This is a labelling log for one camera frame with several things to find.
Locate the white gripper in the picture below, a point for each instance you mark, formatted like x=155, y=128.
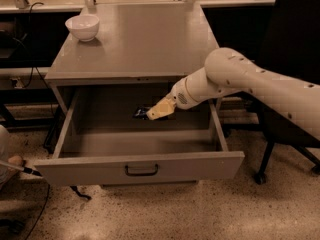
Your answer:
x=179, y=95

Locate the blue rxbar blueberry wrapper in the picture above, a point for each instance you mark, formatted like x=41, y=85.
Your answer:
x=141, y=113

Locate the white wall power outlet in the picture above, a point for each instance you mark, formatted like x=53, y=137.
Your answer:
x=15, y=82

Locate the black office chair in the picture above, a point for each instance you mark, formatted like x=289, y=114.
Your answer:
x=291, y=52

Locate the black drawer handle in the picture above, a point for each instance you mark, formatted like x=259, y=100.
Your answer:
x=141, y=171

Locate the person's hand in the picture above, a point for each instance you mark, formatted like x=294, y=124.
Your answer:
x=16, y=160

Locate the white ceramic bowl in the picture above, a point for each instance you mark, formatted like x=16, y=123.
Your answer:
x=83, y=27

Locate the grey metal cabinet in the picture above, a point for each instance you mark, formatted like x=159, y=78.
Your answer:
x=136, y=44

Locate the metal rod with black tip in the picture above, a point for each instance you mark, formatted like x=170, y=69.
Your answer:
x=20, y=168

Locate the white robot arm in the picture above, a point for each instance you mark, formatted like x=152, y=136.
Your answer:
x=226, y=72

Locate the open grey top drawer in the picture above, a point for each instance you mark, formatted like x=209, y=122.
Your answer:
x=100, y=137

